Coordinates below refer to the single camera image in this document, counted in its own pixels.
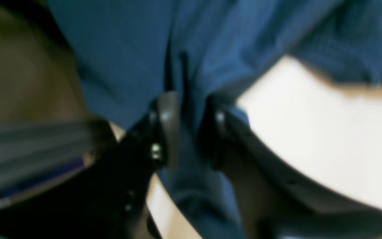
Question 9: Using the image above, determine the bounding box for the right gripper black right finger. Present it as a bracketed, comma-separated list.
[201, 97, 382, 239]

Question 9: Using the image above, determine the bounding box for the dark blue t-shirt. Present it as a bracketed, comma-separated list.
[47, 0, 382, 239]

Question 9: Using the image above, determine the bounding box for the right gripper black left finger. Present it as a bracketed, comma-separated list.
[0, 91, 179, 239]

